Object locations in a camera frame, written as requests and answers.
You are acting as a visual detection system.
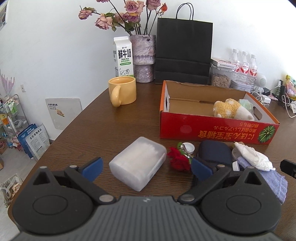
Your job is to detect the yellow ceramic mug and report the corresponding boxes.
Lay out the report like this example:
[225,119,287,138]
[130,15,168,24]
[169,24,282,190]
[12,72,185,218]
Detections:
[108,76,137,107]

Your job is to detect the white round robot toy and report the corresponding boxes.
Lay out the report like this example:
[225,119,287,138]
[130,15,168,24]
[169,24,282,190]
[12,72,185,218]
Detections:
[253,73,267,93]

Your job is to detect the water bottle left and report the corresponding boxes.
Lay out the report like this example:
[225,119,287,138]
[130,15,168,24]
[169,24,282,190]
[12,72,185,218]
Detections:
[231,49,240,80]

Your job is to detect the white milk carton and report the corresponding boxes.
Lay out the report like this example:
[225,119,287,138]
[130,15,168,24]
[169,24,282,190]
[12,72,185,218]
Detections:
[113,36,134,77]

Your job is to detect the white wired earphones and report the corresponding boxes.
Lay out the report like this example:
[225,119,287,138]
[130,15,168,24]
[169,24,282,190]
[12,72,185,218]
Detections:
[250,90,265,105]

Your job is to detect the navy blue zip pouch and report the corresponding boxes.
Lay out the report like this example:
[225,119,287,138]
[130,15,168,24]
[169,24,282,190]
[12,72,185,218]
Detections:
[197,140,232,172]

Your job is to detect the red artificial rose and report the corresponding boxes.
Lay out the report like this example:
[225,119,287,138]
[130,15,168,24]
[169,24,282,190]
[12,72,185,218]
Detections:
[167,143,193,172]

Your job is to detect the plastic bag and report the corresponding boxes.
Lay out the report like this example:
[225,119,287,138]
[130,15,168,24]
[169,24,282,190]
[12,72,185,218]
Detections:
[238,99,253,114]

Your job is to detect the purple fabric pouch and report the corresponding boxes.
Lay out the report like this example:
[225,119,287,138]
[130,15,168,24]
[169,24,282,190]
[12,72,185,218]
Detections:
[237,156,289,204]

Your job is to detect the white packet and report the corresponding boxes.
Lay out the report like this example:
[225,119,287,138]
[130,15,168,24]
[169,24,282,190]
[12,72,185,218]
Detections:
[234,142,275,172]

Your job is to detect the white charger adapter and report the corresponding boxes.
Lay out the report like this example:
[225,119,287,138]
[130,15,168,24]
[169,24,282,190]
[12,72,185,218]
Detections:
[261,95,271,105]

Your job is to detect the small white bottle cap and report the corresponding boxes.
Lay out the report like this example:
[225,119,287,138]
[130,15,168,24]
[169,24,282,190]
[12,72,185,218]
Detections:
[180,142,195,154]

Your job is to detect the white tin box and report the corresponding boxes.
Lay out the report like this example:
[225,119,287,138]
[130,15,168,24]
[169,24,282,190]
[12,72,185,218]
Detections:
[230,80,252,92]

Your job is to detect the water bottle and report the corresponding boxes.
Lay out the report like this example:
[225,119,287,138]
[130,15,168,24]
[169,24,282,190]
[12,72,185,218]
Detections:
[238,51,249,82]
[247,54,258,85]
[231,49,240,80]

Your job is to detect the clear seed container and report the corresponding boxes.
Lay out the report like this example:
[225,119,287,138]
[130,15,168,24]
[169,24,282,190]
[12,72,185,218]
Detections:
[210,64,233,88]

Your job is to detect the yellow white hamster plush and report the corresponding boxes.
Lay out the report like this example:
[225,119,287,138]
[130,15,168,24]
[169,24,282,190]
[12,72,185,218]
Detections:
[213,98,254,121]

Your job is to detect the flat box on container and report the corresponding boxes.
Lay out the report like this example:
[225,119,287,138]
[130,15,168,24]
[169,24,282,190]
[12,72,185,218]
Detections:
[211,58,236,70]

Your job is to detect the water bottle middle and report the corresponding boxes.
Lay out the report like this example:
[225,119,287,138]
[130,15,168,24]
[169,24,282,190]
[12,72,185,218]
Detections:
[238,51,249,82]

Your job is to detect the water bottle right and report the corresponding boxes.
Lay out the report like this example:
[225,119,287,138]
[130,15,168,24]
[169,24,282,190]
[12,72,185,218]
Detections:
[247,54,258,85]

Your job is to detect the blue white brochures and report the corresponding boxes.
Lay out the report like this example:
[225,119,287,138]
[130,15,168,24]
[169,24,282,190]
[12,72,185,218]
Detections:
[18,124,50,161]

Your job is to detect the purple textured vase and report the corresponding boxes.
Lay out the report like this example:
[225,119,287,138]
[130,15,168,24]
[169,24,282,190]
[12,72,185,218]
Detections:
[129,35,156,83]

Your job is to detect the small wire storage rack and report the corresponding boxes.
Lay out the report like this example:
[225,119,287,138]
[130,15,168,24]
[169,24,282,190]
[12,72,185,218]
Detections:
[1,94,29,150]

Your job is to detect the black paper shopping bag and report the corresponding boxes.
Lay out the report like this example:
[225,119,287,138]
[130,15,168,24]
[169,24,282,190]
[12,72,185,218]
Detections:
[154,3,213,85]

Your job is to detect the translucent cotton swab box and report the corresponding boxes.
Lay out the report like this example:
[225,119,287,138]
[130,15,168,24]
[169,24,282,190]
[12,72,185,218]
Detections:
[109,137,167,192]

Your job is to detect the red cardboard box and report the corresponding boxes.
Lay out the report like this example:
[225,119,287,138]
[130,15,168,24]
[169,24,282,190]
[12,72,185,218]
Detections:
[159,81,280,145]

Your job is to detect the dried pink roses bouquet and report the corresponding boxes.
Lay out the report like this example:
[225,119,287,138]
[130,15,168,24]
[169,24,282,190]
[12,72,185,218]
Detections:
[78,1,168,36]

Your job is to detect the colourful snack packet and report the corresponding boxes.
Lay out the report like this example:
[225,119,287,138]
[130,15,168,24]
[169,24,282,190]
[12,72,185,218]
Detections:
[285,75,296,100]

